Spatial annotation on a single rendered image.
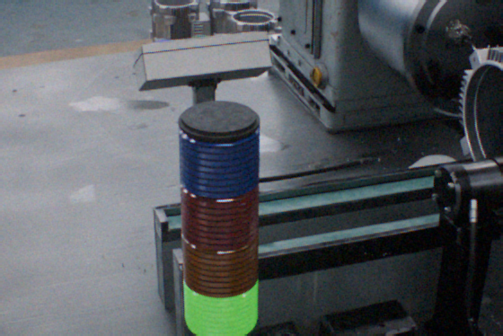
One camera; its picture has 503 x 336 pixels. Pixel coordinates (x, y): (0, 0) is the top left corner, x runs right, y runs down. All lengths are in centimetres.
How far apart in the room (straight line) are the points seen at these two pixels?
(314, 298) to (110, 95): 78
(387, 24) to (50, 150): 59
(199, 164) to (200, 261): 8
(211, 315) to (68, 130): 94
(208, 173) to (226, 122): 4
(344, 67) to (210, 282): 89
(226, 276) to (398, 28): 71
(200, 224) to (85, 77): 118
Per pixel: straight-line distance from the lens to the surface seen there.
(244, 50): 124
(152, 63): 121
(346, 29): 155
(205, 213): 70
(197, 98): 126
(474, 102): 127
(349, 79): 159
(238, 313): 76
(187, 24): 369
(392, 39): 139
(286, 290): 110
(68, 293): 124
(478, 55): 122
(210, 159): 68
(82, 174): 151
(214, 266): 73
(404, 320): 109
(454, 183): 101
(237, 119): 69
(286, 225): 118
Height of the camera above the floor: 151
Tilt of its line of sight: 28 degrees down
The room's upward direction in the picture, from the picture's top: 1 degrees clockwise
